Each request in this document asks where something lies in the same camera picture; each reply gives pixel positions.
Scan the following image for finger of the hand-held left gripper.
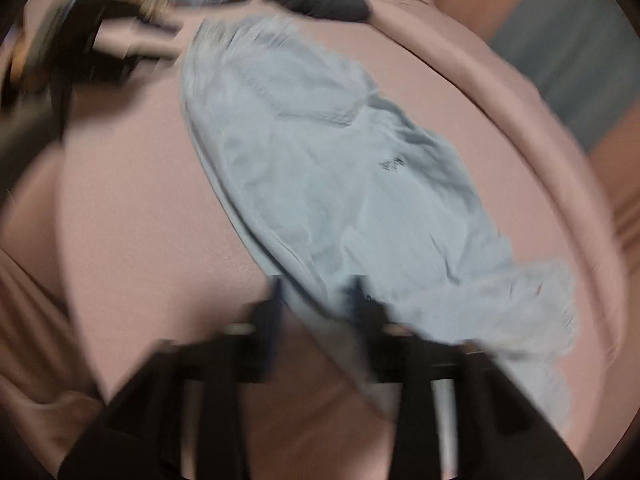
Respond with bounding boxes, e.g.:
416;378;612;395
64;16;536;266
95;2;181;86

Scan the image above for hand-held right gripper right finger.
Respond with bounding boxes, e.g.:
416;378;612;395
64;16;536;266
349;277;583;480

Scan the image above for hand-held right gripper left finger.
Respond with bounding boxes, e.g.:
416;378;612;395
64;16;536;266
60;277;286;480

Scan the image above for light blue denim pants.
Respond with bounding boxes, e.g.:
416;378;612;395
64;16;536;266
180;14;581;426

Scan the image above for pink bed sheet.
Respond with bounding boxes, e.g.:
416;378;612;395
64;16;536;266
0;0;621;480

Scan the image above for dark folded garment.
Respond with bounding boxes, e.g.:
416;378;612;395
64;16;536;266
267;0;376;23

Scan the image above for pink duvet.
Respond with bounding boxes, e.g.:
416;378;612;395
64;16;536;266
350;0;640;391

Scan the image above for teal curtain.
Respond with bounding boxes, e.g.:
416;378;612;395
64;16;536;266
487;0;640;153

